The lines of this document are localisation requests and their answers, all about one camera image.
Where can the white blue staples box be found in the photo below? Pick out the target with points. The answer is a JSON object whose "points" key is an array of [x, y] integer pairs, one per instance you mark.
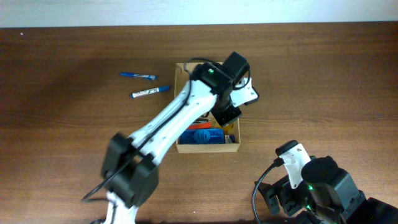
{"points": [[229, 139]]}

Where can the cardboard box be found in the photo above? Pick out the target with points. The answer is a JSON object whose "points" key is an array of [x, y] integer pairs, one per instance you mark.
{"points": [[231, 132]]}

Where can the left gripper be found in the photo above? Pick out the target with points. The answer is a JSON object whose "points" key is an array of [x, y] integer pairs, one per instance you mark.
{"points": [[228, 115]]}

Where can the blue whiteboard marker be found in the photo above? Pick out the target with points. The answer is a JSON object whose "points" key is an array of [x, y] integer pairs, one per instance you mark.
{"points": [[150, 91]]}

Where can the blue plastic tray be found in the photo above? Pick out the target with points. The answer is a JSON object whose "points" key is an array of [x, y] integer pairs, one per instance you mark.
{"points": [[202, 136]]}

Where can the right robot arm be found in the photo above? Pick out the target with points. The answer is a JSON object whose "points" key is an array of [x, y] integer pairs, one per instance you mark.
{"points": [[321, 192]]}

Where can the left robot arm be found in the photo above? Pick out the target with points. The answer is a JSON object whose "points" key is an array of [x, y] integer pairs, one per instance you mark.
{"points": [[130, 167]]}

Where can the yellow tape roll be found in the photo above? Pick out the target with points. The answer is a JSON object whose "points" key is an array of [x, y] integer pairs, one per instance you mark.
{"points": [[227, 127]]}

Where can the blue ballpoint pen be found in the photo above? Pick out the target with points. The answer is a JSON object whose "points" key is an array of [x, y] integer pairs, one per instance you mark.
{"points": [[138, 75]]}

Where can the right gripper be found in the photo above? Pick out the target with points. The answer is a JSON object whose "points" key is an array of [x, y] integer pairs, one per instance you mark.
{"points": [[280, 195]]}

